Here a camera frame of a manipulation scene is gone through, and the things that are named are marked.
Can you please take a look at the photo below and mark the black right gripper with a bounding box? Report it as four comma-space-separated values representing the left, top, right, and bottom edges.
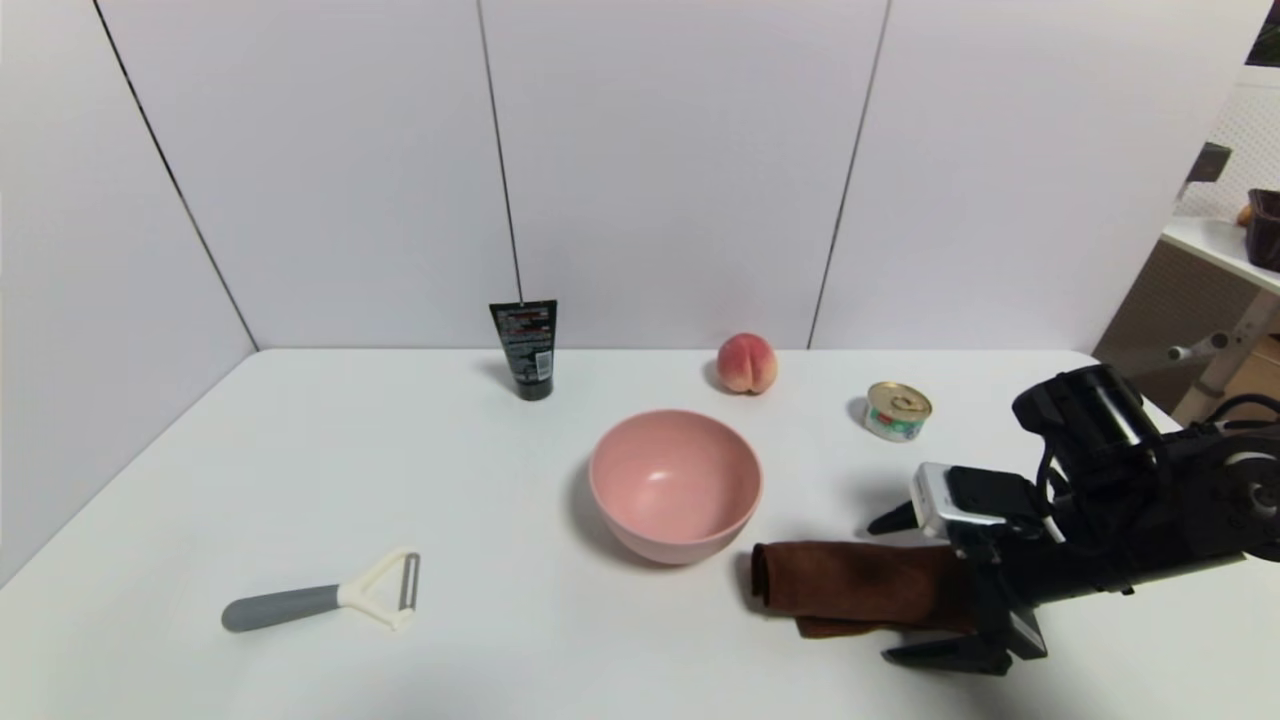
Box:
866, 500, 1135, 677

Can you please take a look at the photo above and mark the brown towel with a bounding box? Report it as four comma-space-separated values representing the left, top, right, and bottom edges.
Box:
750, 540, 986, 639

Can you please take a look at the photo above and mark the pink bowl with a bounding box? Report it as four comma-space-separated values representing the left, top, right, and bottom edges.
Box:
588, 409, 764, 566

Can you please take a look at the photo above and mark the cat food can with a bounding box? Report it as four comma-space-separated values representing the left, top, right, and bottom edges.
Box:
864, 381, 933, 443

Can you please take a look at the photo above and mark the peach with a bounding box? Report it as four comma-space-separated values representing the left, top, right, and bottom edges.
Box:
716, 333, 779, 395

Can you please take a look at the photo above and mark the brown perforated panel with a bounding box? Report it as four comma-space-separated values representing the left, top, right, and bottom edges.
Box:
1092, 240, 1251, 411

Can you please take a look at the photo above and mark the white side table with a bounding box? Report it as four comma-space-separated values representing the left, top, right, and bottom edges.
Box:
1160, 215, 1280, 431

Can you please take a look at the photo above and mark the black cosmetic tube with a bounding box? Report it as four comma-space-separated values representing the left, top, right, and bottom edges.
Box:
489, 300, 558, 402

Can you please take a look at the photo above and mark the dark container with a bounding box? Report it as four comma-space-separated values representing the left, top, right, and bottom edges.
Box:
1245, 188, 1280, 273

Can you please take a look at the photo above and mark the black box on pegboard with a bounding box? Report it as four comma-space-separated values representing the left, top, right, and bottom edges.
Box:
1185, 143, 1233, 186

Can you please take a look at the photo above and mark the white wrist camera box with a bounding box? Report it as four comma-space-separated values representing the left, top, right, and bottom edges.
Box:
912, 462, 1036, 541

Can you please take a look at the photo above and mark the white crank handle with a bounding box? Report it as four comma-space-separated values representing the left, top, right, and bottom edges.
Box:
1165, 333, 1229, 363

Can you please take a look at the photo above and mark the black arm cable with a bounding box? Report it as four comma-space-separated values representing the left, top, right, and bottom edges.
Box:
1205, 393, 1280, 431

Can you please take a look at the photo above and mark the grey handled white peeler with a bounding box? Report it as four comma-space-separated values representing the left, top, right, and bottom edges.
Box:
221, 549, 422, 634

